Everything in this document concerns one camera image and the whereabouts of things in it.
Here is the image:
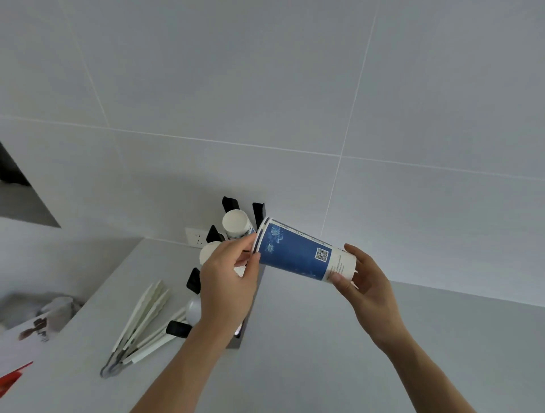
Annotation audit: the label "person's right hand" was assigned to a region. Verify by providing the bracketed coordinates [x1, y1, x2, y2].
[330, 243, 412, 352]

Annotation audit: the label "person's left hand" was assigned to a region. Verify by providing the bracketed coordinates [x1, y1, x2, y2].
[198, 231, 261, 343]

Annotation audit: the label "stack of white paper cups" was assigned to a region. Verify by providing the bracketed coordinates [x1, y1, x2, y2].
[199, 241, 224, 267]

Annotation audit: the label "stack of blue paper cups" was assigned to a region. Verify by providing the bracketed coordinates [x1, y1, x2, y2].
[221, 209, 256, 241]

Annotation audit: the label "dark blue paper cup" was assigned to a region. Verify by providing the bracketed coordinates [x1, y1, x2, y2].
[253, 216, 358, 284]

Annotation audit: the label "black cup holder rack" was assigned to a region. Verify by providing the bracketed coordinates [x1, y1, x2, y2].
[166, 196, 267, 349]

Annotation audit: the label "person's left forearm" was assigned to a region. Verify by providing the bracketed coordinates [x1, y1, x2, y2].
[129, 325, 233, 413]

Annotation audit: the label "white plastic tongs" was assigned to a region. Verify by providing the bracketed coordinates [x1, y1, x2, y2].
[100, 279, 170, 378]
[121, 306, 188, 366]

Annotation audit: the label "crumpled grey cloth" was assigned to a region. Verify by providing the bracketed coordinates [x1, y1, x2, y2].
[40, 296, 84, 332]

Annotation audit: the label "grey trash bin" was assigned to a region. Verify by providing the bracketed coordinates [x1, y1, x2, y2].
[0, 291, 86, 399]

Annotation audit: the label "red and white box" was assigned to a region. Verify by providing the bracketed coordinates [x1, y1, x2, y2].
[0, 313, 54, 399]

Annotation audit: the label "white wall socket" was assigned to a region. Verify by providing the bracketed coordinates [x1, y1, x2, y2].
[185, 227, 212, 249]

